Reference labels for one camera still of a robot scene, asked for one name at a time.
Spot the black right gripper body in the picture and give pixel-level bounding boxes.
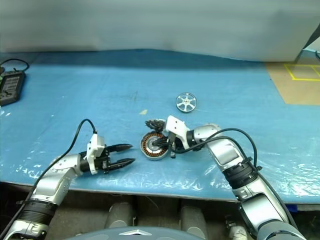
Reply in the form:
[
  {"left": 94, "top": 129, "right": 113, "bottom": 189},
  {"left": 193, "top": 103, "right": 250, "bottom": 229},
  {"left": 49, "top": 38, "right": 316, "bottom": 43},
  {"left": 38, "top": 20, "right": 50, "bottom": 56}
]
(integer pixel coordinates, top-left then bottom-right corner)
[{"left": 165, "top": 132, "right": 186, "bottom": 159}]

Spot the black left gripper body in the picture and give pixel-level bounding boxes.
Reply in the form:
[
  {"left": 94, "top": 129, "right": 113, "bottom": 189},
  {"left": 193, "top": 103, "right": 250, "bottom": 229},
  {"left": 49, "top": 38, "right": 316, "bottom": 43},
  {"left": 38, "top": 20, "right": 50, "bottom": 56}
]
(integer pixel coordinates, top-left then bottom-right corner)
[{"left": 96, "top": 146, "right": 112, "bottom": 175}]

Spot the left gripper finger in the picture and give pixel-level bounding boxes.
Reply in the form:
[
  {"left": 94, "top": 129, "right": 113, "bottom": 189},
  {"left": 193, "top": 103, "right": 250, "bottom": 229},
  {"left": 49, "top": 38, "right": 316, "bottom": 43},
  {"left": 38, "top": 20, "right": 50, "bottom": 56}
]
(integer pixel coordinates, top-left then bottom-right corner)
[
  {"left": 107, "top": 143, "right": 134, "bottom": 154},
  {"left": 109, "top": 158, "right": 137, "bottom": 172}
]

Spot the motor stator with copper windings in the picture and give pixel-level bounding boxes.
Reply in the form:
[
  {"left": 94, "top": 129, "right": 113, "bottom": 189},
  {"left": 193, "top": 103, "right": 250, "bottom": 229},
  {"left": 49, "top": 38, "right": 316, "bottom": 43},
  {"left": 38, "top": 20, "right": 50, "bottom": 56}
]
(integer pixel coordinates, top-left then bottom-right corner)
[{"left": 139, "top": 131, "right": 171, "bottom": 161}]

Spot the silver spoked rotor cap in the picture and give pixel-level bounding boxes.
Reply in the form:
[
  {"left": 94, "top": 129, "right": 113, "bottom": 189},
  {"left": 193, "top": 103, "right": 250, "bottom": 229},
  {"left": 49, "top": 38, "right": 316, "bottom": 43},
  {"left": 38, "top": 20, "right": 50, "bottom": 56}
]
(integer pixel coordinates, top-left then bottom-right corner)
[{"left": 175, "top": 92, "right": 198, "bottom": 114}]

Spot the grey rounded robot leg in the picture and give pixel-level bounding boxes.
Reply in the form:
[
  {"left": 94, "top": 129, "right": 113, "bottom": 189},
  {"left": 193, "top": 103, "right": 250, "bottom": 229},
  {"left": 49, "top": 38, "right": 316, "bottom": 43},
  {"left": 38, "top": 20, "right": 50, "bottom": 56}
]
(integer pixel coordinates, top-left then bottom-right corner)
[
  {"left": 180, "top": 206, "right": 208, "bottom": 238},
  {"left": 106, "top": 202, "right": 136, "bottom": 228}
]

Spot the blue plastic table sheet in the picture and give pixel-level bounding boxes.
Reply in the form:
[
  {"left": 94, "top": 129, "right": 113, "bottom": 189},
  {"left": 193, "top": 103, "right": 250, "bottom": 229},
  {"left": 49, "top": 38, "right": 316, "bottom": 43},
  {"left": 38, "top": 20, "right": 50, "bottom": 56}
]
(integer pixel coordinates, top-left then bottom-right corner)
[{"left": 0, "top": 48, "right": 320, "bottom": 205}]

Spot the grey robot torso with logo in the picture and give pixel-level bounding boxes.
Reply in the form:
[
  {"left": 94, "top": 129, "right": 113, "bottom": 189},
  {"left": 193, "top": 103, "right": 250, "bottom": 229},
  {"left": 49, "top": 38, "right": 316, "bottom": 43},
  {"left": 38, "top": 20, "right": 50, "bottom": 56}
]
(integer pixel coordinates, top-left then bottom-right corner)
[{"left": 74, "top": 226, "right": 198, "bottom": 240}]

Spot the white crumpled wrap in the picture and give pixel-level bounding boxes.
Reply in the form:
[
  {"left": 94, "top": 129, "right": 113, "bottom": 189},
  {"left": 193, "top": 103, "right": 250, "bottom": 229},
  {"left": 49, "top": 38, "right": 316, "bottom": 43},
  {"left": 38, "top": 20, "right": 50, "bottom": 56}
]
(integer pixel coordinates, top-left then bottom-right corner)
[{"left": 226, "top": 219, "right": 247, "bottom": 238}]

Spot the white backdrop sheet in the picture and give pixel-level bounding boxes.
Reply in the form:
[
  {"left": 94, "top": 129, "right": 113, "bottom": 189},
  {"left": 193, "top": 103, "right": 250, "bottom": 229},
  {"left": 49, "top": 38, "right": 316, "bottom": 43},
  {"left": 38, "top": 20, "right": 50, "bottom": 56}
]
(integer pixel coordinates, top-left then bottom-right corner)
[{"left": 0, "top": 0, "right": 320, "bottom": 62}]

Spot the black power supply box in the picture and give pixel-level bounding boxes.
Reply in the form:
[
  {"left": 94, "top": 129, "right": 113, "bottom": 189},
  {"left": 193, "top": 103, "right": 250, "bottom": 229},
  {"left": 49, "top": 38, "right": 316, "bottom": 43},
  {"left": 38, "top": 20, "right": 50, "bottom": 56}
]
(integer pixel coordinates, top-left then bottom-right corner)
[{"left": 0, "top": 70, "right": 27, "bottom": 107}]

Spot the brown cardboard board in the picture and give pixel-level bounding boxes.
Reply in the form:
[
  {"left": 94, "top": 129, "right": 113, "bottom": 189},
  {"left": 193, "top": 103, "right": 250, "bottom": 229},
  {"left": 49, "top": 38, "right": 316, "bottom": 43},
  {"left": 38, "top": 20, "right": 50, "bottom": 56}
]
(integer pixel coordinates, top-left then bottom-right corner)
[{"left": 264, "top": 61, "right": 320, "bottom": 106}]

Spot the black tripod leg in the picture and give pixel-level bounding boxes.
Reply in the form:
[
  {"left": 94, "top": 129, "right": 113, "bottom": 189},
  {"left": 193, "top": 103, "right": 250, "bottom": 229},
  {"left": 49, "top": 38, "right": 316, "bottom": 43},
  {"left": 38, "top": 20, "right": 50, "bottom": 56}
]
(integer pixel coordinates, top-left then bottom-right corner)
[{"left": 296, "top": 23, "right": 320, "bottom": 61}]

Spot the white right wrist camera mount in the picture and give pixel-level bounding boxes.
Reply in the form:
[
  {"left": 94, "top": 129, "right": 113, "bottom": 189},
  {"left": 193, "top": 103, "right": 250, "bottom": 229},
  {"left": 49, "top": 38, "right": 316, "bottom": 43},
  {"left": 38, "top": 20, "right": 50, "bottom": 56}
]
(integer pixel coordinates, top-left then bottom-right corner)
[{"left": 164, "top": 115, "right": 188, "bottom": 148}]

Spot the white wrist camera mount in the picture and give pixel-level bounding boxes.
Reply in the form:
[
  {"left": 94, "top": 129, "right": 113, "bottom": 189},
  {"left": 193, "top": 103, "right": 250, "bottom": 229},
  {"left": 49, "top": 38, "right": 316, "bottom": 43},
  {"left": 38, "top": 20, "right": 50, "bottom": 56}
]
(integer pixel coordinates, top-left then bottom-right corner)
[
  {"left": 164, "top": 115, "right": 188, "bottom": 148},
  {"left": 86, "top": 134, "right": 105, "bottom": 175}
]

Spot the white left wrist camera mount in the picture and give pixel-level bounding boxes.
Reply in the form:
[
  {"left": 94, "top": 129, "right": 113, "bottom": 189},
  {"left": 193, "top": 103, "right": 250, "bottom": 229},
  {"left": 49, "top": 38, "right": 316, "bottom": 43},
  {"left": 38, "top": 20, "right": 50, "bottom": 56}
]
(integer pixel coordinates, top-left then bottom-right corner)
[{"left": 86, "top": 134, "right": 105, "bottom": 175}]

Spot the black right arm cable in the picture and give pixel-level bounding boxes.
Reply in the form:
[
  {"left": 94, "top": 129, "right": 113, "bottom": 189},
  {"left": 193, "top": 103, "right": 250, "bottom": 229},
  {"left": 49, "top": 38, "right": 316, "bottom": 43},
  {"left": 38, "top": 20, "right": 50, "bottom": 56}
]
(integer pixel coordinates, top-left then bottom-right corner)
[{"left": 172, "top": 128, "right": 298, "bottom": 226}]

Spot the black power supply cable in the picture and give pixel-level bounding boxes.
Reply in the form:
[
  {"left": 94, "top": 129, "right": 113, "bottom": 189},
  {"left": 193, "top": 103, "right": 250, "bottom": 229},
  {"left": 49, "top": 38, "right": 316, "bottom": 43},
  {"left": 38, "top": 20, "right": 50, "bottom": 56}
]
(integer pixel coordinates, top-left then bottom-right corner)
[{"left": 0, "top": 58, "right": 30, "bottom": 73}]

